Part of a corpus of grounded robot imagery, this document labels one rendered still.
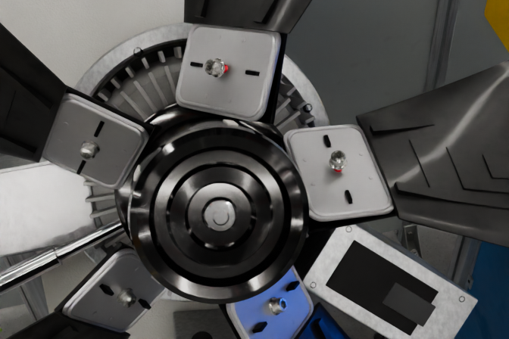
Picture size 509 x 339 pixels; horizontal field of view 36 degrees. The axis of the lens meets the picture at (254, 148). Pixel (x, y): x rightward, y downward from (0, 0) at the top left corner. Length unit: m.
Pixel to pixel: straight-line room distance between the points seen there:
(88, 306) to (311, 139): 0.20
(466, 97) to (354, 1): 0.78
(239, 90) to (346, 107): 1.05
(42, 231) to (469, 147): 0.35
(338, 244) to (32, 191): 0.26
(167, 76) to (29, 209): 0.16
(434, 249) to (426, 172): 1.43
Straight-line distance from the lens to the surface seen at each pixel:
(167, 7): 0.79
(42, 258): 0.66
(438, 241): 2.04
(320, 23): 1.43
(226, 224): 0.52
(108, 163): 0.58
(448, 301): 0.74
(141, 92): 0.66
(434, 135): 0.62
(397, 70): 1.57
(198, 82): 0.58
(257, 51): 0.55
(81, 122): 0.56
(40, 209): 0.69
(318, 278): 0.70
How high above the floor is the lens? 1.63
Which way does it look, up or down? 48 degrees down
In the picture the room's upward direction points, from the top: 3 degrees counter-clockwise
